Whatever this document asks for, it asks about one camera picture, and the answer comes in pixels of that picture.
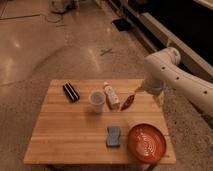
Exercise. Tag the red ceramic bowl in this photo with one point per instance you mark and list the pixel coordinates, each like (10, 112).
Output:
(146, 143)

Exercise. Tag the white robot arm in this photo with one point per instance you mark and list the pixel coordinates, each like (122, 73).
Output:
(162, 67)

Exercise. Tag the translucent plastic cup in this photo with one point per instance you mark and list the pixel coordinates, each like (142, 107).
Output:
(97, 100)

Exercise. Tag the small white bottle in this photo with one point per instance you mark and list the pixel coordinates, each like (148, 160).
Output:
(112, 97)

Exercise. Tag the red snack packet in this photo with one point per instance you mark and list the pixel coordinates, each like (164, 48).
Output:
(128, 102)

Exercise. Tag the black rectangular case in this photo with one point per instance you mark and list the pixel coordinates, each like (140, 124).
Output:
(71, 92)

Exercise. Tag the wooden table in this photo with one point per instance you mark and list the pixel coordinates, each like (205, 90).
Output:
(71, 133)

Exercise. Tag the blue sponge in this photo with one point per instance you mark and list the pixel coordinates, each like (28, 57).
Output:
(113, 135)

